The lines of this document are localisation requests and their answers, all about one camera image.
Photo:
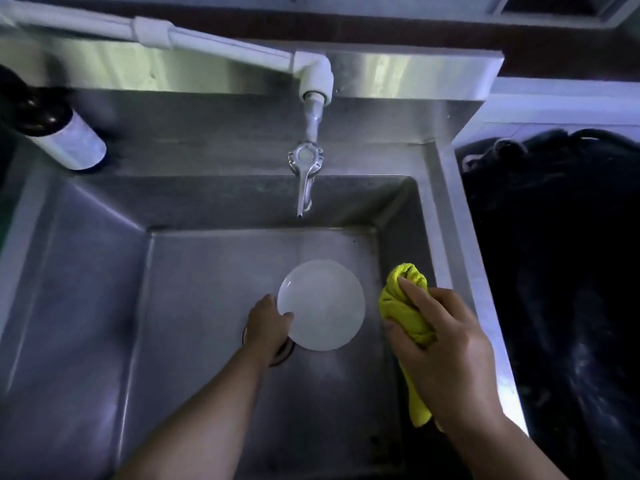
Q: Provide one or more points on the chrome faucet tap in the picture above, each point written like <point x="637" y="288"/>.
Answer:
<point x="305" y="169"/>

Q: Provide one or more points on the sink drain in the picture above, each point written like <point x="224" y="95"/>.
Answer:
<point x="282" y="352"/>

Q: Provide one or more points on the person's right thumb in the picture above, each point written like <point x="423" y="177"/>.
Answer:
<point x="404" y="335"/>

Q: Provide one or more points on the person's right hand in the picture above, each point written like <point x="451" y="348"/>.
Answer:
<point x="450" y="359"/>

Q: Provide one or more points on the stainless steel sink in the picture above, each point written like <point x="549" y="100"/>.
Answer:
<point x="210" y="274"/>

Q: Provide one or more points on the person's right forearm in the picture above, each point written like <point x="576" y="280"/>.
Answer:
<point x="500" y="449"/>

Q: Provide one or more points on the white round plate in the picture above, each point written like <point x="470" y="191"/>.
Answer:
<point x="322" y="304"/>

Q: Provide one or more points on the white window frame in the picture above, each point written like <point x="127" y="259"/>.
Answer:
<point x="555" y="102"/>

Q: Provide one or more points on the person's left thumb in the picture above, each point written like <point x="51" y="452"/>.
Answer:
<point x="285" y="319"/>

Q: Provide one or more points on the person's left forearm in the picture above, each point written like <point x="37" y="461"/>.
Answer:
<point x="200" y="419"/>

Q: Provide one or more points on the dark bottle with white label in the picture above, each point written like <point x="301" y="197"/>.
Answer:
<point x="47" y="122"/>

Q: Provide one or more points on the yellow cleaning cloth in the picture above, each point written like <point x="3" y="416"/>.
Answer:
<point x="406" y="314"/>

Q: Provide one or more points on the white water pipe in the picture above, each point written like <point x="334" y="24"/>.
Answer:
<point x="165" y="37"/>

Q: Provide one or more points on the person's left hand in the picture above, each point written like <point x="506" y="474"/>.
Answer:
<point x="266" y="328"/>

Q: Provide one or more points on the black plastic bag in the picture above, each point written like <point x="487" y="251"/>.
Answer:
<point x="555" y="294"/>

